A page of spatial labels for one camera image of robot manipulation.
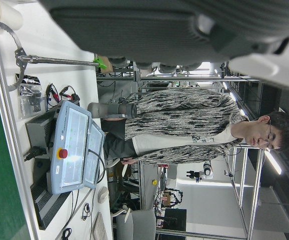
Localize left robot hand grey white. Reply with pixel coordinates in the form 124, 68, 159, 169
38, 0, 289, 95

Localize grey vented control box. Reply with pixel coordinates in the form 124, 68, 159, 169
25, 108, 72, 231

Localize green plastic clip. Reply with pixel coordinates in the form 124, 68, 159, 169
93, 55, 109, 71

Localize person in patterned cardigan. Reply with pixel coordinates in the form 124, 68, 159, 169
100, 88, 289, 167

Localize red black clip leads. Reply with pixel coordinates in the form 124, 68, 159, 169
45, 82, 82, 108

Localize clear bag of parts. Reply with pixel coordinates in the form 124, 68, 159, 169
15, 73, 43, 120

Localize blue grey teach pendant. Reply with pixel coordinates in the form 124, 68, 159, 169
49, 100, 93, 195
83, 123, 107, 190

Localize white black background robot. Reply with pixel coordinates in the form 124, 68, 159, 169
186, 161, 214, 181

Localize black power plug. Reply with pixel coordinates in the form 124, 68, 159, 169
23, 146, 47, 163

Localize white computer mouse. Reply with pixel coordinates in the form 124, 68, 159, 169
97, 186, 110, 205

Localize black monitor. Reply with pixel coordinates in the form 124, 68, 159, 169
163, 208, 187, 232

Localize grey office chair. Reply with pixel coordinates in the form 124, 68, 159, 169
115, 209, 158, 240

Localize white keyboard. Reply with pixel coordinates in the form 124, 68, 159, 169
91, 211, 109, 240

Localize metal rod with bracket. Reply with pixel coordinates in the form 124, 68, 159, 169
14, 48, 101, 67

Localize black pendant cable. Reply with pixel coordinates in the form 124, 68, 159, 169
87, 149, 107, 185

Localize black earphone cable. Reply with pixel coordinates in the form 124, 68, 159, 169
81, 202, 92, 221

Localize aluminium frame cage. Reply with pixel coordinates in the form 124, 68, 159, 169
223, 144, 267, 240

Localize coiled black cable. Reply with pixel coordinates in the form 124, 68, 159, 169
61, 227, 73, 240

